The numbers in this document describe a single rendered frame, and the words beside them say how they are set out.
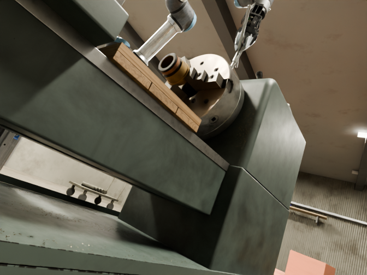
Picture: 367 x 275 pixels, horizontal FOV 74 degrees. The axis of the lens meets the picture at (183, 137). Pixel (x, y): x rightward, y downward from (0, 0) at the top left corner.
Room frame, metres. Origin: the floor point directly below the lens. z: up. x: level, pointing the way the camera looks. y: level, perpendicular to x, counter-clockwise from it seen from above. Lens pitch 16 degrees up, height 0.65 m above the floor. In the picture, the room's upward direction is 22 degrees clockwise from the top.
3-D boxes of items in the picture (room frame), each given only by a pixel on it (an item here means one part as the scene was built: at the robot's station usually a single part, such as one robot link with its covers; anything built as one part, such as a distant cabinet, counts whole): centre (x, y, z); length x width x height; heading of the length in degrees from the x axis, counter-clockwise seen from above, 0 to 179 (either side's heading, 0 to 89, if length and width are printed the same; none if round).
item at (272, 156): (1.16, -0.25, 1.06); 0.59 x 0.48 x 0.39; 136
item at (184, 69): (0.74, 0.11, 1.08); 0.09 x 0.09 x 0.09; 46
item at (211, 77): (0.73, 0.00, 1.09); 0.12 x 0.11 x 0.05; 46
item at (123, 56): (0.65, 0.21, 0.88); 0.36 x 0.30 x 0.04; 46
